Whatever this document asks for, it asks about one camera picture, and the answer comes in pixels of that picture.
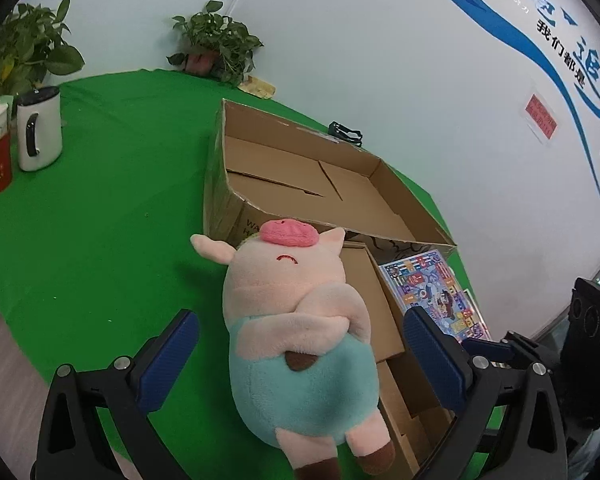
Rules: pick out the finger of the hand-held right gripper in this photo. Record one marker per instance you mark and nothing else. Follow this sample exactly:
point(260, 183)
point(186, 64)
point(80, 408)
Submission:
point(487, 349)
point(530, 347)

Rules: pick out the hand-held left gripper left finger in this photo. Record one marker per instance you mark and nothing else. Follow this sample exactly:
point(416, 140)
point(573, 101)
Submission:
point(172, 355)

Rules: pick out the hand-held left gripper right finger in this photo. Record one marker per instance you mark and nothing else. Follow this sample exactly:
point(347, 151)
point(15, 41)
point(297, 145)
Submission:
point(430, 355)

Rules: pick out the colourful printed game box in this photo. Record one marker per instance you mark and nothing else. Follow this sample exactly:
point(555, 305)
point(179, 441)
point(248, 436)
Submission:
point(430, 285)

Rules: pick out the pink pig plush toy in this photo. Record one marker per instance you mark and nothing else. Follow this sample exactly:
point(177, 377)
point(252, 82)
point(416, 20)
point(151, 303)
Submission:
point(300, 310)

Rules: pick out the large cardboard box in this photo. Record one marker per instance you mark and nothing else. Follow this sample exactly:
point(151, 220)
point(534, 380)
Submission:
point(280, 170)

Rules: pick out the green tablecloth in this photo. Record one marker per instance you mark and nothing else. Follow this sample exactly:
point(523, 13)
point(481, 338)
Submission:
point(105, 235)

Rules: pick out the white electric kettle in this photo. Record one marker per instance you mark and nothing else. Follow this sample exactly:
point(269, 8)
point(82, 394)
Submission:
point(42, 130)

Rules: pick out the brown paper card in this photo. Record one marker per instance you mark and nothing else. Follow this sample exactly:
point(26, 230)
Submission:
point(257, 87)

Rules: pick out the small potted green plant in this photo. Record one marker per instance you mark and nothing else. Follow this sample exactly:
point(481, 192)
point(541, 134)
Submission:
point(220, 40)

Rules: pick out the large potted green plant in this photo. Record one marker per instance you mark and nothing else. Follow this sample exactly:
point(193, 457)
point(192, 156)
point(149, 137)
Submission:
point(25, 45)

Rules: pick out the red wall notice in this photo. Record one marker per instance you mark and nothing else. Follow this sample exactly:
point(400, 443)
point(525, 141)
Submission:
point(540, 116)

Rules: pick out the blue wall decal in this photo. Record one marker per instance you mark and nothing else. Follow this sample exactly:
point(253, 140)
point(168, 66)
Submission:
point(555, 67)

